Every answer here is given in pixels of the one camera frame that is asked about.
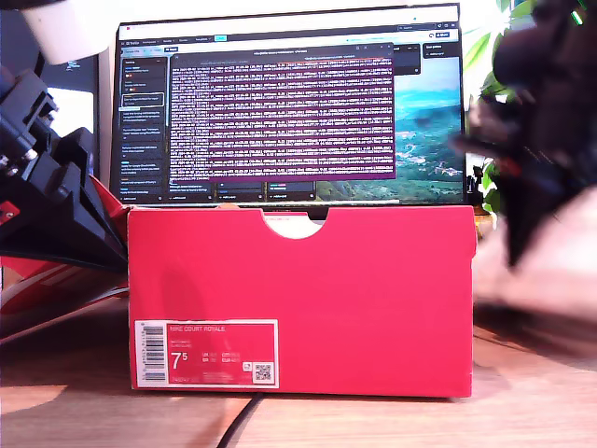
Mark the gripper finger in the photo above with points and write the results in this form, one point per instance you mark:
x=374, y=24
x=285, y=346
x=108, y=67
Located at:
x=531, y=214
x=81, y=158
x=51, y=219

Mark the red Nike shoebox lid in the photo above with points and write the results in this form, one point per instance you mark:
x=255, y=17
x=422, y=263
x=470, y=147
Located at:
x=46, y=291

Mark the white leather sneaker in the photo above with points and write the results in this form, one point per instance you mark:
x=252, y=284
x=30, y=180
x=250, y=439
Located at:
x=559, y=284

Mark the red Nike shoebox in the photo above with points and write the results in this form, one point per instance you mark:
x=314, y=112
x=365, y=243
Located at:
x=326, y=303

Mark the black monitor with code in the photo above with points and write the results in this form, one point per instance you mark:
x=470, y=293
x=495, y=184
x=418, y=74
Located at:
x=77, y=109

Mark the green leafy potted plant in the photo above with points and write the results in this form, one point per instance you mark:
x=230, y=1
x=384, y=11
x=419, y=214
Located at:
x=480, y=46

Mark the wide black computer monitor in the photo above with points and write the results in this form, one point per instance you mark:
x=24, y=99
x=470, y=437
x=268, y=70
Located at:
x=280, y=116

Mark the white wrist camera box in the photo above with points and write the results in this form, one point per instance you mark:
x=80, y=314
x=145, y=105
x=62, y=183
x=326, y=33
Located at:
x=70, y=32

